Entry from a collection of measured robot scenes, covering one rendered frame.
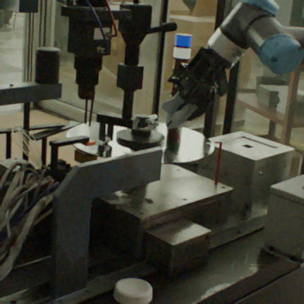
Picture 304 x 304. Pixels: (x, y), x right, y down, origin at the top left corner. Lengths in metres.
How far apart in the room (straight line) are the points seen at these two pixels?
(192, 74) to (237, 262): 0.41
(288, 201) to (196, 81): 0.32
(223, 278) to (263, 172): 0.39
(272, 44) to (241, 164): 0.43
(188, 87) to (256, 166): 0.31
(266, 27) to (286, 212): 0.40
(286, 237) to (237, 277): 0.16
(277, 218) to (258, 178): 0.21
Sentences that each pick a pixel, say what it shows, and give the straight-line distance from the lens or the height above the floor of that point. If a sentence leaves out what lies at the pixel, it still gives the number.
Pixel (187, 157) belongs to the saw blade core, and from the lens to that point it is 1.28.
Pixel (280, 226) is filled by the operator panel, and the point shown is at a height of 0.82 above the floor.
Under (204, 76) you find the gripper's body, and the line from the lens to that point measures 1.29.
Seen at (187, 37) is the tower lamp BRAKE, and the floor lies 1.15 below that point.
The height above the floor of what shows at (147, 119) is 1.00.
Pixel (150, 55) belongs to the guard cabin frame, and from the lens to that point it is 1.95.
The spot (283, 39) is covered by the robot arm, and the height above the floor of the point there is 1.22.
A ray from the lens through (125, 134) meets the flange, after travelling 1.36.
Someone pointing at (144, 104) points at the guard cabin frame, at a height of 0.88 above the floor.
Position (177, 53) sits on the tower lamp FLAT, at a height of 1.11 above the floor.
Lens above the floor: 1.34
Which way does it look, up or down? 18 degrees down
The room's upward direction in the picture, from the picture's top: 5 degrees clockwise
